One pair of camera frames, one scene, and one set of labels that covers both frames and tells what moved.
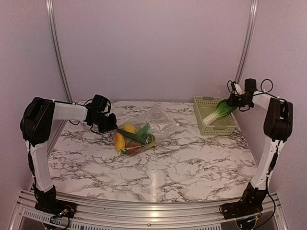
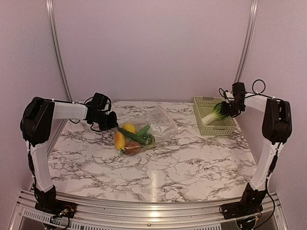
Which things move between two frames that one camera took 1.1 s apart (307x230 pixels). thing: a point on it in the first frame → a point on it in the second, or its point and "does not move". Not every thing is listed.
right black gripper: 232,101 → 224,111
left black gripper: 112,125 does not move
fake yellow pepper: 129,127 does not move
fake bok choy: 223,109 does not move
